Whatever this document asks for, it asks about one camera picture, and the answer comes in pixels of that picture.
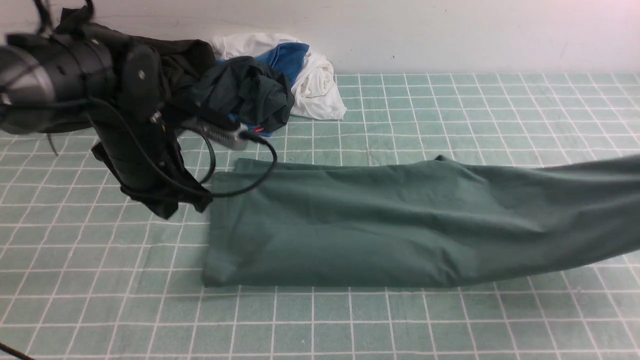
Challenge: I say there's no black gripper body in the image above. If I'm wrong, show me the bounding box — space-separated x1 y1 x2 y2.
90 107 213 220

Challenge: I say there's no green long-sleeved shirt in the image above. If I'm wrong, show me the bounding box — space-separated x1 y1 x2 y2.
202 155 640 289

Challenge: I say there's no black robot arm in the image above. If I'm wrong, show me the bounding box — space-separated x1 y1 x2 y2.
1 32 213 220

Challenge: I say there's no dark olive crumpled garment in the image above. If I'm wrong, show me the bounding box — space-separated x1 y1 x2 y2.
1 0 217 135

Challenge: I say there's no dark green crumpled garment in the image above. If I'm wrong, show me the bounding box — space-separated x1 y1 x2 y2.
173 55 295 133

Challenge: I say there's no green checkered tablecloth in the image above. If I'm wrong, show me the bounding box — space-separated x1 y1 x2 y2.
0 73 640 360

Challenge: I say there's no blue crumpled garment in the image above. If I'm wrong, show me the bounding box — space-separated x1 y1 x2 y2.
228 42 309 137

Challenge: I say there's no white crumpled garment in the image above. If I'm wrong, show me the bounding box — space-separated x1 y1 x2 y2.
211 32 347 121

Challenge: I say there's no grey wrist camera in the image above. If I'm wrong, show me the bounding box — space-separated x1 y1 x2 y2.
181 117 249 151

